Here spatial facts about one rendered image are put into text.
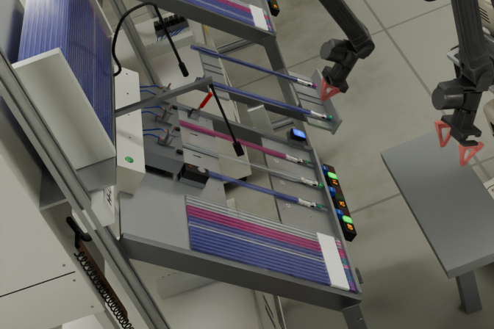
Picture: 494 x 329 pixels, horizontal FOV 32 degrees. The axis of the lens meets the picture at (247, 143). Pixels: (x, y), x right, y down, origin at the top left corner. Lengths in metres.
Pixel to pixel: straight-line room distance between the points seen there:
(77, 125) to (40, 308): 0.53
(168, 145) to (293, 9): 2.77
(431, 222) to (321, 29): 2.28
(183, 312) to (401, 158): 0.91
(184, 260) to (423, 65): 2.41
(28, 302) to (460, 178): 1.41
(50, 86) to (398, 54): 2.75
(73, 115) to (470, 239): 1.27
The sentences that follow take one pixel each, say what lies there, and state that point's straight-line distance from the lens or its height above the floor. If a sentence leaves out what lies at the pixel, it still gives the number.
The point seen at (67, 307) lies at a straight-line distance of 2.33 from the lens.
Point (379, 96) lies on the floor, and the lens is 4.24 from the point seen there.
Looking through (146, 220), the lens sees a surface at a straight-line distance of 2.25.
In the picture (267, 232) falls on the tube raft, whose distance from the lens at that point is 2.43.
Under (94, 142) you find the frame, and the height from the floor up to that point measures 1.45.
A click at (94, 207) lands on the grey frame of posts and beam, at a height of 1.38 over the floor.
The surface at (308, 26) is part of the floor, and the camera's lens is 4.91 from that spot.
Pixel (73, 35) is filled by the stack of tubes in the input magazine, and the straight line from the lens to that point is 2.18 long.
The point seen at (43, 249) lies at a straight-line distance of 2.18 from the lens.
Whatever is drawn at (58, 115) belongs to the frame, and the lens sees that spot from 2.05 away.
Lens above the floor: 2.60
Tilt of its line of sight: 38 degrees down
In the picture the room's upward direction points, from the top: 23 degrees counter-clockwise
